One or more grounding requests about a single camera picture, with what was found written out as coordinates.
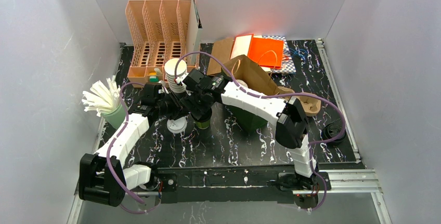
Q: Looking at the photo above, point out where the white cup lid stack front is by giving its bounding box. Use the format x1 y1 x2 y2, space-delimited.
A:
166 117 188 134

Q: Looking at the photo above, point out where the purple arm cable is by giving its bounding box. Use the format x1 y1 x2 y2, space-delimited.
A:
106 82 152 215
174 51 346 213

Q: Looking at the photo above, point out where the green paper cup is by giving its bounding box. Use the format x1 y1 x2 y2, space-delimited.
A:
194 116 211 129

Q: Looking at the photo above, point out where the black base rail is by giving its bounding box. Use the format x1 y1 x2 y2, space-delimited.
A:
135 165 332 204

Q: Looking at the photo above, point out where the checkered blue white bag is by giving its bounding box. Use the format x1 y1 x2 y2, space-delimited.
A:
262 35 296 74

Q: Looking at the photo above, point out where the stack of pulp cup carriers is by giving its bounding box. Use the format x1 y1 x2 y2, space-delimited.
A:
278 86 321 117

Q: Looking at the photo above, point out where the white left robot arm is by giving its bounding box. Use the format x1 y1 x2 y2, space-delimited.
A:
78 83 186 207

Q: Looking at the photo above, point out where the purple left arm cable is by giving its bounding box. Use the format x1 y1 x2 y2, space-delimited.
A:
106 82 152 215

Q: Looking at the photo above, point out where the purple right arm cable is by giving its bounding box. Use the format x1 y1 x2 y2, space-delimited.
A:
174 51 346 213

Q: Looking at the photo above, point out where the green straw holder cup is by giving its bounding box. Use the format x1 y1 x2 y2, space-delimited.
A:
101 100 127 129

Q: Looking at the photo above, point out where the stack of white paper cups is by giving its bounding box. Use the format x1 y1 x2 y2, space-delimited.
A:
164 58 187 94

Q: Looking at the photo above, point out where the green paper bag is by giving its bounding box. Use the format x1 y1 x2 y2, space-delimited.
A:
222 49 280 134

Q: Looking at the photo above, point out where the bundle of white wrapped straws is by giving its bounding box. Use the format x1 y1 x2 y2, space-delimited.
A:
81 75 121 116

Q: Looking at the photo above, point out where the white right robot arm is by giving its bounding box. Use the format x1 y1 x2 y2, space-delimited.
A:
173 69 317 190

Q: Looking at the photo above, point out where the peach plastic file organizer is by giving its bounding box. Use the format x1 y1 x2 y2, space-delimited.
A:
125 0 202 84

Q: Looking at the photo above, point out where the brown kraft paper bag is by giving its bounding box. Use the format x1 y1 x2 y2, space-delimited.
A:
206 37 234 75

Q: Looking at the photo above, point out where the stack of black cup lids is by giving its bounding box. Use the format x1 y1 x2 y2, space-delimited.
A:
321 123 347 147

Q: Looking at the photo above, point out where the orange paper bag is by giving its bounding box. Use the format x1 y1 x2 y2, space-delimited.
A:
230 34 284 69

